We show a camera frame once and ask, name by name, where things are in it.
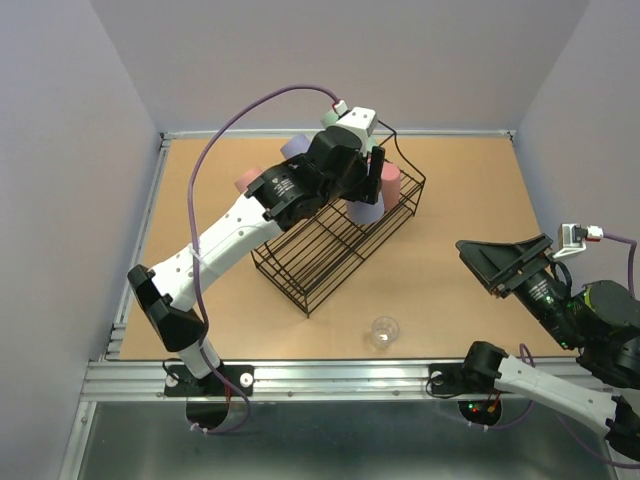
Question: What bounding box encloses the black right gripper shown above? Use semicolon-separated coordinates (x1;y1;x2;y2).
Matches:
455;230;581;347

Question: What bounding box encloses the red plastic cup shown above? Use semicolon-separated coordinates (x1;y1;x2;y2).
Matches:
381;162;401;211

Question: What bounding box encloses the dark purple plastic cup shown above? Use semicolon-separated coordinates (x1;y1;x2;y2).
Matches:
345;194;385;225

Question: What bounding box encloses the light purple plastic cup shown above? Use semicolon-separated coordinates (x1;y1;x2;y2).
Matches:
280;134;311;160

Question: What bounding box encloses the clear plastic cup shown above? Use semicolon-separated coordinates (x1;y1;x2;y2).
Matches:
371;316;400;349

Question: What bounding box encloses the pink plastic cup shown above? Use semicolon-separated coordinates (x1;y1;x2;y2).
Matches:
234;167;263;193

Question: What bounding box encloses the green plastic cup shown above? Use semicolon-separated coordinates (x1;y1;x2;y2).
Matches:
321;109;339;129

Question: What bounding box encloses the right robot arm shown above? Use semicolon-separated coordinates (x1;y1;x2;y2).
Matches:
456;224;639;460

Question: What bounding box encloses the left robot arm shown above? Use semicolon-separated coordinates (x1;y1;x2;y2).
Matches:
127;126;385;394

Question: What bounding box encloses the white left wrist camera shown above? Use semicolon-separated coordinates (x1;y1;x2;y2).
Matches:
332;100;378;154

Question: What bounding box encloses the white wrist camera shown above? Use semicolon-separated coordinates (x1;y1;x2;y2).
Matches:
552;223;604;260
332;100;378;154

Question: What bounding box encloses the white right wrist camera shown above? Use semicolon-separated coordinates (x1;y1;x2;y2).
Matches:
552;223;604;260

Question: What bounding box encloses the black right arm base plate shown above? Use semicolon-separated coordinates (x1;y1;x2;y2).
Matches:
426;362;496;399

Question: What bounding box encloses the black wire dish rack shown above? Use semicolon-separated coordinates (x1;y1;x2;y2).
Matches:
249;116;427;318

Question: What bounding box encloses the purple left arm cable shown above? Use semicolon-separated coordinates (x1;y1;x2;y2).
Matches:
187;85;341;435

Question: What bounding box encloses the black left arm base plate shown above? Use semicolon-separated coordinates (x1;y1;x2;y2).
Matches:
162;363;255;398

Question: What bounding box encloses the aluminium table frame rail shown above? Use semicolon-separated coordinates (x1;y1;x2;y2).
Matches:
54;128;640;480

